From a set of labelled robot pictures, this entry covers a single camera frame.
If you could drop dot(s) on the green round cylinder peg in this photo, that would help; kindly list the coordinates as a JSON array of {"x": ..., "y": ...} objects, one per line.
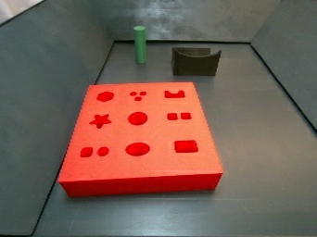
[{"x": 139, "y": 37}]

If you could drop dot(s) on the red shape sorting board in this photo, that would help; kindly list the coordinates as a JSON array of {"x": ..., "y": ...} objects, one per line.
[{"x": 140, "y": 142}]

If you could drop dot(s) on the dark grey curved block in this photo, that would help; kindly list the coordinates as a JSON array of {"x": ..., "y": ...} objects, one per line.
[{"x": 194, "y": 61}]

